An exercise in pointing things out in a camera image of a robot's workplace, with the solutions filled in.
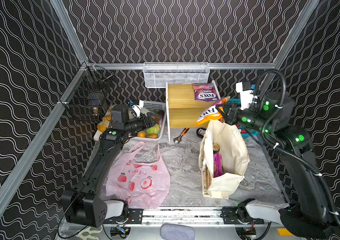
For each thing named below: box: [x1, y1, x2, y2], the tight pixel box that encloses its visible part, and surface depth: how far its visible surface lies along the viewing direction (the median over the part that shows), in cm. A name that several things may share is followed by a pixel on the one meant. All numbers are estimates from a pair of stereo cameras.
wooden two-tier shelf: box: [165, 80, 221, 142], surface depth 86 cm
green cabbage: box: [146, 123, 161, 135], surface depth 102 cm
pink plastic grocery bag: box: [105, 142, 171, 210], surface depth 82 cm
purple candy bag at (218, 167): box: [213, 152, 225, 178], surface depth 79 cm
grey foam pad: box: [160, 223, 195, 240], surface depth 69 cm
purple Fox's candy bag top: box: [192, 82, 220, 102], surface depth 82 cm
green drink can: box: [212, 142, 220, 155], surface depth 90 cm
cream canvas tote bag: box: [198, 120, 250, 199], surface depth 75 cm
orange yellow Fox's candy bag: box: [194, 96, 231, 127], surface depth 58 cm
